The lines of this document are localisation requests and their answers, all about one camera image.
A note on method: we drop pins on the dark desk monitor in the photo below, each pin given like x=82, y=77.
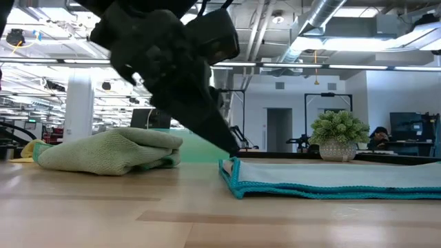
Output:
x=410, y=127

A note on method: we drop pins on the slanted silver ventilation duct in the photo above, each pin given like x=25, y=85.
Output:
x=320, y=13

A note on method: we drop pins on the white building pillar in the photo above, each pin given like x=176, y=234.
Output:
x=78, y=103

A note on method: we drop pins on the round white ceiling sensor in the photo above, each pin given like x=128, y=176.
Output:
x=278, y=19

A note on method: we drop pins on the light blue microfiber towel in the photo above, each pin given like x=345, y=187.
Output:
x=327, y=175

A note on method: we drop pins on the red tool cabinet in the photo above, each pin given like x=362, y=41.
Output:
x=55, y=134

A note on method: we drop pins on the grey door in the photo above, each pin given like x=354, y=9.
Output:
x=279, y=131

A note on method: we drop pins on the black keyboard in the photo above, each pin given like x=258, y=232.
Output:
x=396, y=159

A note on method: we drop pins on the long ceiling light rail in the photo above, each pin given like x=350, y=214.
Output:
x=34, y=60

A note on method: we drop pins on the black round ceiling speaker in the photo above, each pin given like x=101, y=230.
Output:
x=106, y=86

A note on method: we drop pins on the green exit sign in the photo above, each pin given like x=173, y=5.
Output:
x=32, y=121

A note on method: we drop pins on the person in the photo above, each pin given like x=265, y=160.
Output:
x=379, y=136

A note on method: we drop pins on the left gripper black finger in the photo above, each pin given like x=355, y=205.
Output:
x=206, y=127
x=216, y=98

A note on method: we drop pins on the black background robot arm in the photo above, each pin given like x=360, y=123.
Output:
x=299, y=140
x=246, y=139

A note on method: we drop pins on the grey wall vent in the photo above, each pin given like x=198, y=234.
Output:
x=280, y=85
x=331, y=86

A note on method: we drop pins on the black computer monitor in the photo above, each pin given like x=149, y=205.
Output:
x=141, y=118

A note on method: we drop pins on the teal translucent plastic bin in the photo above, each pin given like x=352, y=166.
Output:
x=196, y=148

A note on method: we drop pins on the artificial plant in patterned pot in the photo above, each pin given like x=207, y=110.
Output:
x=337, y=131

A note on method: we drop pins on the pale green microfiber towel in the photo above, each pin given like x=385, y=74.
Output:
x=103, y=151

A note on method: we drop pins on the yellow microfiber towel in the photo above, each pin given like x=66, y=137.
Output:
x=29, y=149

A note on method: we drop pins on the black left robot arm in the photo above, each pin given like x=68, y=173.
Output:
x=144, y=5

